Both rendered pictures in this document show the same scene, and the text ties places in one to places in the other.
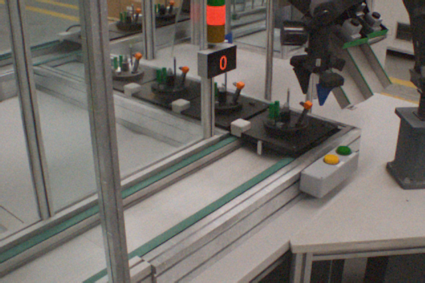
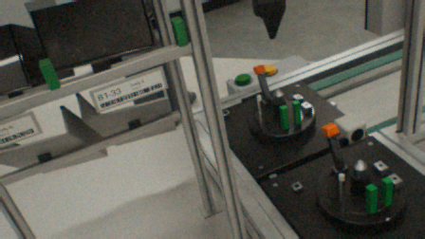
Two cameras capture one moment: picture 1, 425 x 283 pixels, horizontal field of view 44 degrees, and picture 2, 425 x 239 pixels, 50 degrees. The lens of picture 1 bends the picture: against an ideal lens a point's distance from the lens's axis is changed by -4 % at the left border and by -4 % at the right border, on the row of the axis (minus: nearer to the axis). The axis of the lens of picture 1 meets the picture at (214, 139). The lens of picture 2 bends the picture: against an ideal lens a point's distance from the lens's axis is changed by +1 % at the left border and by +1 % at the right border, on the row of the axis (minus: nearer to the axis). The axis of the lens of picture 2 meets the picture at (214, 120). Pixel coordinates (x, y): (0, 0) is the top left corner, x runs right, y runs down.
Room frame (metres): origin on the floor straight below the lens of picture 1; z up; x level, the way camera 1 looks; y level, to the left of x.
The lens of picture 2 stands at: (2.24, 0.08, 1.53)
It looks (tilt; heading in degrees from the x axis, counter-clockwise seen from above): 35 degrees down; 213
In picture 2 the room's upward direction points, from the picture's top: 12 degrees counter-clockwise
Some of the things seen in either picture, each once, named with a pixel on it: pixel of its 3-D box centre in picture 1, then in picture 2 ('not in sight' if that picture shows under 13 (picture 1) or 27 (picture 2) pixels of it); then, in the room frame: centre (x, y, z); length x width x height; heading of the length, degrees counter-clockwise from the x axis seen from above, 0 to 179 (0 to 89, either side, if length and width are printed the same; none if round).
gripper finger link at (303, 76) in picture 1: (303, 80); (270, 26); (1.46, -0.25, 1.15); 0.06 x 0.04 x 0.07; 114
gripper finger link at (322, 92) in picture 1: (325, 95); not in sight; (1.35, -0.30, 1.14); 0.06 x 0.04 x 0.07; 114
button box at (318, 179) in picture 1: (330, 170); (269, 82); (1.33, -0.32, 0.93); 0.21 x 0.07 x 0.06; 139
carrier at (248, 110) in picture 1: (221, 94); (360, 179); (1.71, -0.02, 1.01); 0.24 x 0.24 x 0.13; 49
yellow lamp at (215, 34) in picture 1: (215, 32); not in sight; (1.47, 0.00, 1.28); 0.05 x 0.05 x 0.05
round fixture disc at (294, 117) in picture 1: (285, 123); (281, 119); (1.54, -0.22, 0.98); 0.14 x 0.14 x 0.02
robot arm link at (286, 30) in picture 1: (305, 24); not in sight; (1.40, -0.23, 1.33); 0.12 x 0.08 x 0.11; 93
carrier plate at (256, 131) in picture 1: (285, 129); (281, 125); (1.54, -0.22, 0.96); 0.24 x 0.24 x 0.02; 49
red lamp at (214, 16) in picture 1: (215, 14); not in sight; (1.47, 0.00, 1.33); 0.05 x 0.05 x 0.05
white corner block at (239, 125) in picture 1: (240, 127); (350, 129); (1.53, -0.08, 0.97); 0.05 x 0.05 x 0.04; 49
